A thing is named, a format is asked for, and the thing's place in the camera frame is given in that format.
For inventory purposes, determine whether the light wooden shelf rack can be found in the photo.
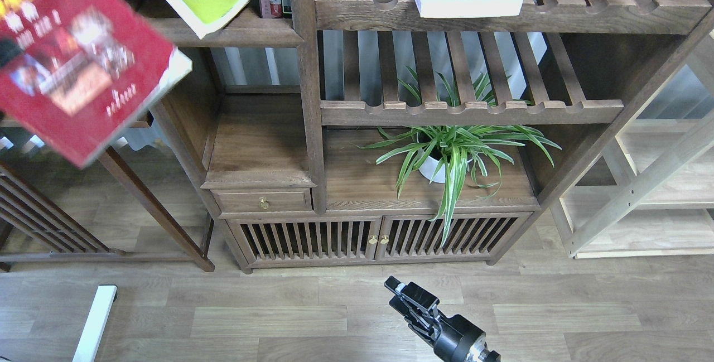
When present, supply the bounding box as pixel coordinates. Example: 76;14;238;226
551;33;713;259

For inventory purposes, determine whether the dark wooden bookshelf cabinet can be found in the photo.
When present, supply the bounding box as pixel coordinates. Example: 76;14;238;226
128;0;712;273

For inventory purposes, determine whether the red cover book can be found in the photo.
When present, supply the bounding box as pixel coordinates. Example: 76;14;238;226
1;0;192;168

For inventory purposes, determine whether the white metal post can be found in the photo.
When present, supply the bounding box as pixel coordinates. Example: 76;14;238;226
72;285;118;361

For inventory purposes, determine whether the white plant pot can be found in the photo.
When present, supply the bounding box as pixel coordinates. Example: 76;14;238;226
416;132;474;184

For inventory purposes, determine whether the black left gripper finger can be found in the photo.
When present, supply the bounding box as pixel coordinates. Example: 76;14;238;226
0;38;25;68

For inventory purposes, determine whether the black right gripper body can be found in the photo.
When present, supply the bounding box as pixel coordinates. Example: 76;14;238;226
401;283;501;361

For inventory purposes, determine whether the dark wooden side table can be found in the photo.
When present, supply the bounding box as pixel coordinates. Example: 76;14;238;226
2;115;215;272

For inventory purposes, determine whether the green spider plant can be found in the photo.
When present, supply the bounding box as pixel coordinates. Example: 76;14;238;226
351;65;564;248

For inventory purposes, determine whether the brass drawer knob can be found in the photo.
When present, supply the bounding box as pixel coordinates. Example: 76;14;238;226
258;197;270;210

